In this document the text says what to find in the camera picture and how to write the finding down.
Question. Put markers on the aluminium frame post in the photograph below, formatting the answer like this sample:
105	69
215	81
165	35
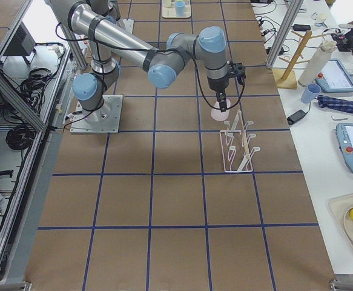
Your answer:
285	27

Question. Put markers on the blue cup tray middle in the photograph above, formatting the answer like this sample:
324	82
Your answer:
179	7

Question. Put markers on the black power adapter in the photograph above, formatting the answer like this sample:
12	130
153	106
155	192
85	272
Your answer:
296	117

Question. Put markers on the blue cup on desk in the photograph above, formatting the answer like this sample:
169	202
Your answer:
311	92

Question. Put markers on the cream plastic tray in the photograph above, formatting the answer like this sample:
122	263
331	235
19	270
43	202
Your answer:
172	9

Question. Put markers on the pale green plastic cup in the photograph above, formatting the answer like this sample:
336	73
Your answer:
167	3

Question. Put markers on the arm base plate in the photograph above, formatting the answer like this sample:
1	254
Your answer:
104	120
126	24

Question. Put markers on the plaid folded cloth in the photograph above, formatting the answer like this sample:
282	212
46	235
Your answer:
341	105

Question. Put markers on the beige thermos bottle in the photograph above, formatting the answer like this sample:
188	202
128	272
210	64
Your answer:
317	62

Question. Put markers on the pink plastic cup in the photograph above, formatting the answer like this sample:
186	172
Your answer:
217	115

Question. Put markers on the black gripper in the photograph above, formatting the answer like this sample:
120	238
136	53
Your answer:
217	85

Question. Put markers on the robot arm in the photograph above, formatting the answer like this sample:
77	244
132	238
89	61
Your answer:
107	8
98	21

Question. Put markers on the white wire cup rack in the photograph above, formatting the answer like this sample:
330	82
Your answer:
235	145

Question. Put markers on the teach pendant far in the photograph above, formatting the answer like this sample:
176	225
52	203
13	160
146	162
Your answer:
334	78

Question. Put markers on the wooden mug tree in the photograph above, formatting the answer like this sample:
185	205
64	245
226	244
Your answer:
285	78

